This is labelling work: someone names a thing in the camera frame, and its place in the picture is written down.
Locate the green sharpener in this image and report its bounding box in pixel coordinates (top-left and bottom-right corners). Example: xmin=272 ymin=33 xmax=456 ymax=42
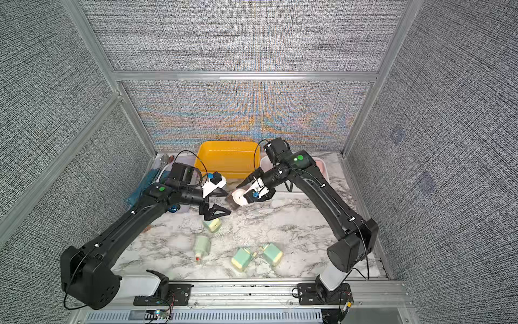
xmin=231 ymin=247 xmax=256 ymax=271
xmin=263 ymin=242 xmax=283 ymax=267
xmin=193 ymin=235 xmax=211 ymax=261
xmin=203 ymin=218 xmax=222 ymax=233

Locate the pink sharpener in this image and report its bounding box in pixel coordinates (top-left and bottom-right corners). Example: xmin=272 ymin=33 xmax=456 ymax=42
xmin=230 ymin=189 xmax=249 ymax=209

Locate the white plastic tray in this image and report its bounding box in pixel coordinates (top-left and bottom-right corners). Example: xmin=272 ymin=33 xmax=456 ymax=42
xmin=260 ymin=155 xmax=329 ymax=197

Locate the yellow plastic tray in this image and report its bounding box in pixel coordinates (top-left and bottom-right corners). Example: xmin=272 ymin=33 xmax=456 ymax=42
xmin=195 ymin=141 xmax=261 ymax=180

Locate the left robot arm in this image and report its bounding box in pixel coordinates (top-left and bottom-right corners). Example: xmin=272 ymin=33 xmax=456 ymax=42
xmin=60 ymin=163 xmax=231 ymax=310

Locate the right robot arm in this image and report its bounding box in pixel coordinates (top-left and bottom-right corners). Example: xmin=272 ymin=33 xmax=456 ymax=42
xmin=231 ymin=138 xmax=379 ymax=304

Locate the lavender cutting board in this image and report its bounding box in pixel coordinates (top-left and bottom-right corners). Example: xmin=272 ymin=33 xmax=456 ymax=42
xmin=150 ymin=155 xmax=202 ymax=214

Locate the metal spoon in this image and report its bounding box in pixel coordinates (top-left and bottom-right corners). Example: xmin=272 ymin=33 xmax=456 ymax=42
xmin=160 ymin=153 xmax=175 ymax=168

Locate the teal cloth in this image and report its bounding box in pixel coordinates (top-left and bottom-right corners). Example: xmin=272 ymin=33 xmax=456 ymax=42
xmin=125 ymin=169 xmax=159 ymax=206

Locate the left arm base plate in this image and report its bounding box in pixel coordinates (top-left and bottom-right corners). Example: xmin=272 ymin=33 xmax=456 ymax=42
xmin=133 ymin=283 xmax=192 ymax=306

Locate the aluminium front rail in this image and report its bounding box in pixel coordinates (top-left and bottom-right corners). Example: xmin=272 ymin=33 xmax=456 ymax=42
xmin=93 ymin=278 xmax=415 ymax=310

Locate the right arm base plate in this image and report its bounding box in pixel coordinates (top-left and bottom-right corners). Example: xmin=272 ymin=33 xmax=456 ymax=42
xmin=297 ymin=282 xmax=354 ymax=306

